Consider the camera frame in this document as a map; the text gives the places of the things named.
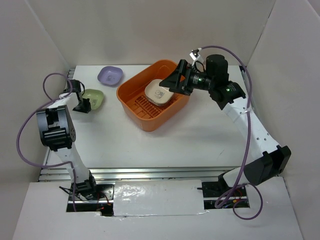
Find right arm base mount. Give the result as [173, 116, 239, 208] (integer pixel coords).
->
[197, 176, 249, 210]

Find green panda plate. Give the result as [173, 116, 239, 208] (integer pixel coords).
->
[82, 89, 105, 111]

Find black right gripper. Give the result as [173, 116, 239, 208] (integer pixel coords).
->
[159, 59, 215, 96]

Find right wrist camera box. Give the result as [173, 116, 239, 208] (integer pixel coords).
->
[189, 48, 204, 66]

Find orange plastic bin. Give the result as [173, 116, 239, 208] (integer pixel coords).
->
[116, 59, 189, 132]

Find white foil tape sheet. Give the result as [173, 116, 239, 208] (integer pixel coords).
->
[113, 179, 205, 217]

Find aluminium table frame rail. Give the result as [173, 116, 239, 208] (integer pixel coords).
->
[36, 72, 77, 180]

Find purple plate on table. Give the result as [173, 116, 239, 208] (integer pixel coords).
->
[97, 66, 124, 87]

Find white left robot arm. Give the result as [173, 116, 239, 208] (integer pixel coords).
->
[36, 79, 99, 200]

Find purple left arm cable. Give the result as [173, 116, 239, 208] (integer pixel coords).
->
[15, 72, 78, 213]

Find cream panda plate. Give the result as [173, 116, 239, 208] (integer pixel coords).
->
[144, 79, 174, 107]

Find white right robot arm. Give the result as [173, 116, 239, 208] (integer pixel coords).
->
[159, 54, 292, 196]

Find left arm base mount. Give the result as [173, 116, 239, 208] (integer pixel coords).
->
[59, 181, 115, 213]

